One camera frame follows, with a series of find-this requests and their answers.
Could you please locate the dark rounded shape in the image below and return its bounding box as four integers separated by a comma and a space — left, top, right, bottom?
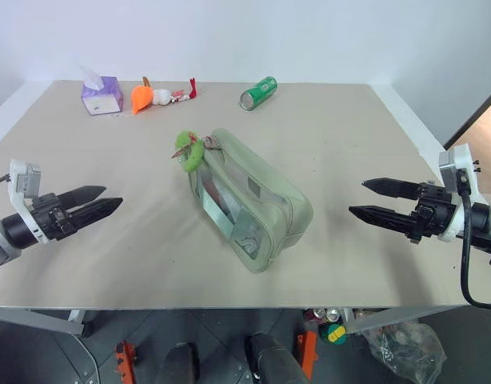
245, 331, 306, 384

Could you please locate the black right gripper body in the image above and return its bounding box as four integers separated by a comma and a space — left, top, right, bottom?
408, 182, 458, 243

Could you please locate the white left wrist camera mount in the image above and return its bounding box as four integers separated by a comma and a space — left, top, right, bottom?
8, 158, 50, 245

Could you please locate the grey table leg frame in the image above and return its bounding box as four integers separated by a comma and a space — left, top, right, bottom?
0, 307, 86, 337
345, 306, 466, 335

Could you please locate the orange plush carrot toy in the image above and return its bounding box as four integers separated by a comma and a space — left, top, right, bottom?
130, 76, 155, 116

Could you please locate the white plush toy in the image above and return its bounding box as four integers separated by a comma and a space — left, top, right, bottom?
151, 88, 173, 106

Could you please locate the red soda can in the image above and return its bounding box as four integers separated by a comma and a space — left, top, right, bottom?
303, 307, 342, 324

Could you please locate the green and yellow round object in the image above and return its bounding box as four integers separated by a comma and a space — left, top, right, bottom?
326, 322, 348, 346

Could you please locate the pale green toiletry bag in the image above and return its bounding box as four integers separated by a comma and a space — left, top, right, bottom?
188, 127, 314, 274

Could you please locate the green soda can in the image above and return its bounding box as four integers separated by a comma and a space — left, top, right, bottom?
240, 75, 278, 111

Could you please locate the orange clamp tool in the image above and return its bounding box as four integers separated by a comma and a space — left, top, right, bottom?
114, 340, 137, 384
297, 330, 318, 381

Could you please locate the red and white small toy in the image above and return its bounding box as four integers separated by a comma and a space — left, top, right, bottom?
170, 78, 198, 103

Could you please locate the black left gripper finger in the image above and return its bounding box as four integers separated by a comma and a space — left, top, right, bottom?
56, 185, 107, 210
65, 197, 124, 234

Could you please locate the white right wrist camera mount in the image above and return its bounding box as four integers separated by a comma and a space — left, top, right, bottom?
437, 144, 490, 243

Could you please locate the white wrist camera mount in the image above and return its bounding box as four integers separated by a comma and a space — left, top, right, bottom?
8, 158, 50, 245
437, 144, 490, 243

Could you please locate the purple tissue box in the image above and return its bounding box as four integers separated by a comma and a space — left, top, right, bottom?
79, 66, 125, 117

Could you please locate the green ring toy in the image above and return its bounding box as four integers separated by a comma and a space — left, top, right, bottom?
170, 130, 209, 174

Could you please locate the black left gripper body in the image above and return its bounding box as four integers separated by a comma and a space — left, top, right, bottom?
31, 193, 78, 241

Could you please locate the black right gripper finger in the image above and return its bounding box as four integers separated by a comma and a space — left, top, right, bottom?
361, 178, 422, 201
348, 205, 418, 236

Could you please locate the clear plastic bag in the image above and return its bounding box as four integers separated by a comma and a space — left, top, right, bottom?
361, 322, 449, 383

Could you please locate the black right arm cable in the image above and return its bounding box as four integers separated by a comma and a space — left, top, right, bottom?
457, 170, 491, 311

